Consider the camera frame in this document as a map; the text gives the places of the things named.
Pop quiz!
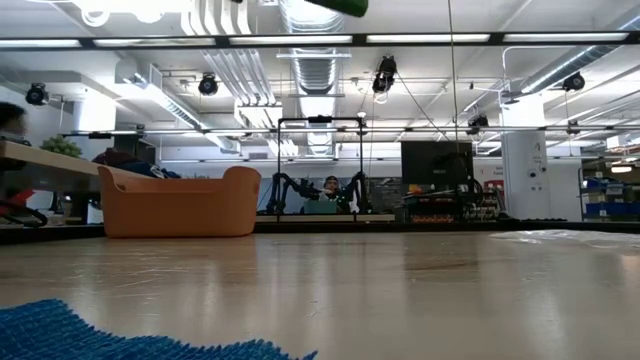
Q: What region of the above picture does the blue elastic bandage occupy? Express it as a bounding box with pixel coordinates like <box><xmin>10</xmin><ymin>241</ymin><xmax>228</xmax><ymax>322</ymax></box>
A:
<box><xmin>0</xmin><ymin>298</ymin><xmax>319</xmax><ymax>360</ymax></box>

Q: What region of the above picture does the dark cloth pile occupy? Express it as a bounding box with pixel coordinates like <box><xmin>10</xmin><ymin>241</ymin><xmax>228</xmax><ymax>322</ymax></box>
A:
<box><xmin>92</xmin><ymin>148</ymin><xmax>182</xmax><ymax>180</ymax></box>

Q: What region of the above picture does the orange plastic bin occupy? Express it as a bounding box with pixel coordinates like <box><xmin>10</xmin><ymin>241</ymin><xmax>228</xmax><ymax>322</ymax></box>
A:
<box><xmin>97</xmin><ymin>165</ymin><xmax>262</xmax><ymax>239</ymax></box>

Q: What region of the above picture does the green elastic bandage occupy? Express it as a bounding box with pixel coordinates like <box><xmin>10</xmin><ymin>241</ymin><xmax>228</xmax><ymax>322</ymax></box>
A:
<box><xmin>304</xmin><ymin>0</ymin><xmax>370</xmax><ymax>19</ymax></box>

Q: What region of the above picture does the black crossbar with lights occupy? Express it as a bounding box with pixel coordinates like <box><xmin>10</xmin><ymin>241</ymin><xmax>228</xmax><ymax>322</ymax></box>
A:
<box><xmin>0</xmin><ymin>30</ymin><xmax>640</xmax><ymax>50</ymax></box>

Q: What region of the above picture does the wooden side table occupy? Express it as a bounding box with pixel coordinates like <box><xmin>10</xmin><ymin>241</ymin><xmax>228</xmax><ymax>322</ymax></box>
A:
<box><xmin>0</xmin><ymin>139</ymin><xmax>109</xmax><ymax>195</ymax></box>

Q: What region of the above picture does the black monitor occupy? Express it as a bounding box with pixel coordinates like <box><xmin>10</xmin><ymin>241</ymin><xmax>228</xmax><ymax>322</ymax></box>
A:
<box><xmin>400</xmin><ymin>141</ymin><xmax>474</xmax><ymax>194</ymax></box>

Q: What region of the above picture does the white pillar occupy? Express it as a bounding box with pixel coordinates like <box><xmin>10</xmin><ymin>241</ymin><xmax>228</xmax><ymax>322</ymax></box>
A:
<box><xmin>501</xmin><ymin>130</ymin><xmax>550</xmax><ymax>221</ymax></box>

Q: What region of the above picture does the black hose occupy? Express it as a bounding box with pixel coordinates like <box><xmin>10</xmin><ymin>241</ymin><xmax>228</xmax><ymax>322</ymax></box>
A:
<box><xmin>0</xmin><ymin>199</ymin><xmax>50</xmax><ymax>229</ymax></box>

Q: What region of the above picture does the teal laptop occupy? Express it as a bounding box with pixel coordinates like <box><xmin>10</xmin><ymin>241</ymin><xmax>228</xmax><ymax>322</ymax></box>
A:
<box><xmin>302</xmin><ymin>199</ymin><xmax>339</xmax><ymax>215</ymax></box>

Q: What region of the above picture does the cluttered workbench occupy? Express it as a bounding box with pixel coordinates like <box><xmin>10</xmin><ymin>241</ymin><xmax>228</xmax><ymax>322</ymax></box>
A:
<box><xmin>399</xmin><ymin>182</ymin><xmax>506</xmax><ymax>224</ymax></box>

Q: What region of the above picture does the thin black hanging cable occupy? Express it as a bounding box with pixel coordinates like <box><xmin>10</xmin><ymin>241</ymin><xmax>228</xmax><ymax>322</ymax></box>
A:
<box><xmin>446</xmin><ymin>0</ymin><xmax>460</xmax><ymax>151</ymax></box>

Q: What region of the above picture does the black hanging camera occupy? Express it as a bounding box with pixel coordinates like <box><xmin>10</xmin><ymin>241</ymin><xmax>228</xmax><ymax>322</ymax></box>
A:
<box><xmin>372</xmin><ymin>54</ymin><xmax>399</xmax><ymax>95</ymax></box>
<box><xmin>25</xmin><ymin>82</ymin><xmax>50</xmax><ymax>107</ymax></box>
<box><xmin>562</xmin><ymin>71</ymin><xmax>586</xmax><ymax>93</ymax></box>
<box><xmin>467</xmin><ymin>114</ymin><xmax>490</xmax><ymax>136</ymax></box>
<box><xmin>197</xmin><ymin>73</ymin><xmax>220</xmax><ymax>97</ymax></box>

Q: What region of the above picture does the green potted plant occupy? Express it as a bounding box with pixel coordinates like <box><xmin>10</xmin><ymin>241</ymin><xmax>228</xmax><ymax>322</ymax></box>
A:
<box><xmin>39</xmin><ymin>135</ymin><xmax>84</xmax><ymax>159</ymax></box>

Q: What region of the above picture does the red object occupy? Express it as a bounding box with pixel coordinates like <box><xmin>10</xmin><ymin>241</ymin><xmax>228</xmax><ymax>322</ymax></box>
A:
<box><xmin>0</xmin><ymin>187</ymin><xmax>39</xmax><ymax>211</ymax></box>

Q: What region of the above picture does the person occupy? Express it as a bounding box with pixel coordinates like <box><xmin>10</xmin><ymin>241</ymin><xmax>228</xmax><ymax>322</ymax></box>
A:
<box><xmin>319</xmin><ymin>174</ymin><xmax>351</xmax><ymax>215</ymax></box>

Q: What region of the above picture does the clear plastic zip bag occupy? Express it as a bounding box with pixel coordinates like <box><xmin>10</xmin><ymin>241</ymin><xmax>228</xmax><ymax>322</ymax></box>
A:
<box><xmin>489</xmin><ymin>229</ymin><xmax>640</xmax><ymax>251</ymax></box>

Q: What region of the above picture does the shelf with blue bins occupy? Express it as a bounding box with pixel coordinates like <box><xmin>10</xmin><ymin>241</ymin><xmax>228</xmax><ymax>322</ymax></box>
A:
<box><xmin>578</xmin><ymin>159</ymin><xmax>640</xmax><ymax>223</ymax></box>

